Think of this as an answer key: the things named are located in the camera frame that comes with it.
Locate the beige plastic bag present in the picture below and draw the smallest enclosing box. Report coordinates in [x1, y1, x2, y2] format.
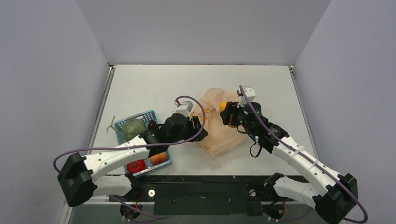
[190, 88, 246, 156]

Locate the fake brown kiwi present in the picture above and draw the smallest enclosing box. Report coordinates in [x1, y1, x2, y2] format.
[148, 120, 158, 129]

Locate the fake orange mango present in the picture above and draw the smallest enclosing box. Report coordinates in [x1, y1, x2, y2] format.
[219, 101, 235, 128]

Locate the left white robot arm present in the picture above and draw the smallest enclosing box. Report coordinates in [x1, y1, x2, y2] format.
[57, 113, 208, 207]

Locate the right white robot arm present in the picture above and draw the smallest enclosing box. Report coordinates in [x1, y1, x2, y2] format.
[219, 102, 358, 224]

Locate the fake peach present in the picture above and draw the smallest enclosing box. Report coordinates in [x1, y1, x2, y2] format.
[149, 152, 169, 166]

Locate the green fake melon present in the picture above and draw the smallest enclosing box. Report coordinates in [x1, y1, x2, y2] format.
[121, 119, 147, 141]

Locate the red fake tomato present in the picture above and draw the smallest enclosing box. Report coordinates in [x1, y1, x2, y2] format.
[127, 160, 146, 174]

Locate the blue plastic basket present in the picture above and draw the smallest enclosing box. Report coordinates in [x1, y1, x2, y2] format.
[110, 110, 171, 178]

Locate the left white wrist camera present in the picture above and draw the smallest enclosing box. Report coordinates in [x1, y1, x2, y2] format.
[176, 101, 194, 118]

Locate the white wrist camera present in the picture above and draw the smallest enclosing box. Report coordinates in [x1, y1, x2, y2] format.
[176, 101, 194, 118]
[237, 86, 256, 108]

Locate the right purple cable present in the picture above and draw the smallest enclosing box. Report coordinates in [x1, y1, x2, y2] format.
[239, 85, 369, 224]

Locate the purple cable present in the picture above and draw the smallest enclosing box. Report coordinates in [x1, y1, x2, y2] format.
[52, 95, 207, 222]
[239, 85, 369, 224]

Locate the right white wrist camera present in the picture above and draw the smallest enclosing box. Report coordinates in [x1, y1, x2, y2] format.
[237, 86, 256, 108]

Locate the black loop cable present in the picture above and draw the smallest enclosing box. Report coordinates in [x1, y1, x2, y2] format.
[236, 125, 267, 158]

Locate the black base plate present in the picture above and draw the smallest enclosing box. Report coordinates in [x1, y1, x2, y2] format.
[108, 175, 310, 216]

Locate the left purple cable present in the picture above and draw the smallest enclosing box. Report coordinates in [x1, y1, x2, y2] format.
[52, 95, 207, 222]

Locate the aluminium rail frame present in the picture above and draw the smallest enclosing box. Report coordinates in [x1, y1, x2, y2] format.
[58, 191, 156, 224]

